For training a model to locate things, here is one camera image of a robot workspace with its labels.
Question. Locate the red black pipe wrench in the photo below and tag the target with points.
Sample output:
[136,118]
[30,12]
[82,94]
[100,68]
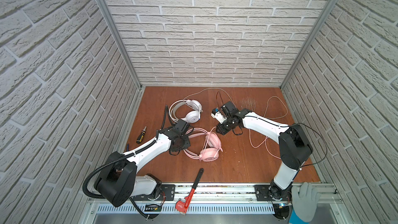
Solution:
[183,204]

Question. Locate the yellow black screwdriver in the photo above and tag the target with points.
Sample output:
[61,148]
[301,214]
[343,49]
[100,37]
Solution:
[141,136]

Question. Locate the pink headphones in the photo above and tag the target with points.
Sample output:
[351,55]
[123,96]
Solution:
[211,148]

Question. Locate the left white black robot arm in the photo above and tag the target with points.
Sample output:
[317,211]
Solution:
[117,179]

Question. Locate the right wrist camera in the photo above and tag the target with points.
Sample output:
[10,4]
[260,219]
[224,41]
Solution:
[216,114]

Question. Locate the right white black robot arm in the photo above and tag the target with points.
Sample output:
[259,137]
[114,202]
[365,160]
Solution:
[294,146]

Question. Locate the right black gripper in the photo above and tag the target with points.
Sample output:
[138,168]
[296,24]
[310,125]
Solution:
[222,130]

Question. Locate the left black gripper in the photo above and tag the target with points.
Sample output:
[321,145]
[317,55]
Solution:
[177,149]

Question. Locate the grey gloved hand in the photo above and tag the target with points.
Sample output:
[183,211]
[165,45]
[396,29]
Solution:
[304,203]

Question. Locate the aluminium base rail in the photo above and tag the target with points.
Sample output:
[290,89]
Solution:
[208,198]

